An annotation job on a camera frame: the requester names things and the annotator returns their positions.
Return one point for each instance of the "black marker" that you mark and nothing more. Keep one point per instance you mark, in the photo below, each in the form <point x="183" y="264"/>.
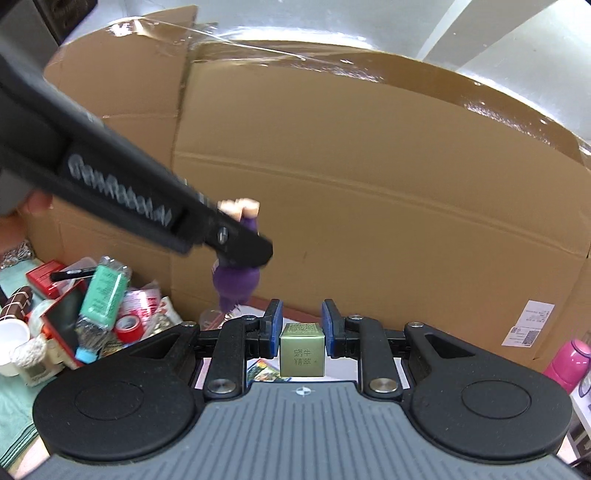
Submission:
<point x="69" y="274"/>

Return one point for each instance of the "colourful printed packet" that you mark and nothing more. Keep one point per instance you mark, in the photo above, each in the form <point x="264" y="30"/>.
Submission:
<point x="265" y="371"/>

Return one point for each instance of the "dark box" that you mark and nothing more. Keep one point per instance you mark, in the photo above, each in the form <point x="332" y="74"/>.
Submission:
<point x="69" y="18"/>

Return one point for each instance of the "clear plastic cup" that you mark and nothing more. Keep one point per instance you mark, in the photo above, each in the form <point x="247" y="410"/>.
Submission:
<point x="212" y="319"/>

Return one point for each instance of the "red-edged black device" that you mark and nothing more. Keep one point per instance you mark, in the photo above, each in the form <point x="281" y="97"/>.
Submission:
<point x="62" y="314"/>

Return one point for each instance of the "white cup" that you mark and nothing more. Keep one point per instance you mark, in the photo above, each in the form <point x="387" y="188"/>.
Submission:
<point x="11" y="355"/>

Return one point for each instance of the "red box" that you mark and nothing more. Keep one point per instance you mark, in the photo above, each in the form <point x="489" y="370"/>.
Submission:
<point x="44" y="277"/>

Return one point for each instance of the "red tape roll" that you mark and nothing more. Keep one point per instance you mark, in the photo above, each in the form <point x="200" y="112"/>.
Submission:
<point x="131" y="336"/>

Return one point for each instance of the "green cloth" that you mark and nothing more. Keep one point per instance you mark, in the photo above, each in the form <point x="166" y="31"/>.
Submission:
<point x="18" y="415"/>

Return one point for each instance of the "purple toy figure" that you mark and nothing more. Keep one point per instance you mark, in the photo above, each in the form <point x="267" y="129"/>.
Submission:
<point x="235" y="281"/>

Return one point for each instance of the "large cardboard box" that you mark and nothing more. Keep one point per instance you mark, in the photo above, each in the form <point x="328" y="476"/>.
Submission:
<point x="369" y="184"/>

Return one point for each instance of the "white red printed packet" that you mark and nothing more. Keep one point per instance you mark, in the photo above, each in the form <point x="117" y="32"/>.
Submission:
<point x="141" y="300"/>

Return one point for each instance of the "green label plastic bottle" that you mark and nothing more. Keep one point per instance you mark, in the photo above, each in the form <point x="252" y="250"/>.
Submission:
<point x="104" y="295"/>

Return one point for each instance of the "pink bottle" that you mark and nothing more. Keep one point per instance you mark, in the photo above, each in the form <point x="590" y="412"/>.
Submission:
<point x="568" y="364"/>

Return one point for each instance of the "patterned snack packet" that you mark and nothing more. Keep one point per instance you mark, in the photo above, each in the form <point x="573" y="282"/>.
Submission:
<point x="161" y="318"/>

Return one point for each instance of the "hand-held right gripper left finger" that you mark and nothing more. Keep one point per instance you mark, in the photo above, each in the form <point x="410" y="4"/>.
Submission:
<point x="275" y="323"/>

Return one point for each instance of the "person's left hand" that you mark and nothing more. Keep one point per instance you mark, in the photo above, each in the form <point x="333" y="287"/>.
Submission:
<point x="39" y="203"/>

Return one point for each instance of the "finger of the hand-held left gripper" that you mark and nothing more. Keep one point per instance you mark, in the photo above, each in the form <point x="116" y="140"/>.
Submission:
<point x="231" y="242"/>

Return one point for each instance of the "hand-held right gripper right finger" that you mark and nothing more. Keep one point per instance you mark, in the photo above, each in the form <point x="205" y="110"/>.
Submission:
<point x="328" y="323"/>

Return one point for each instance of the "small gold box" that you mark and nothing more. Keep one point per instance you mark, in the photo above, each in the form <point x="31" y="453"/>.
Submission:
<point x="302" y="355"/>

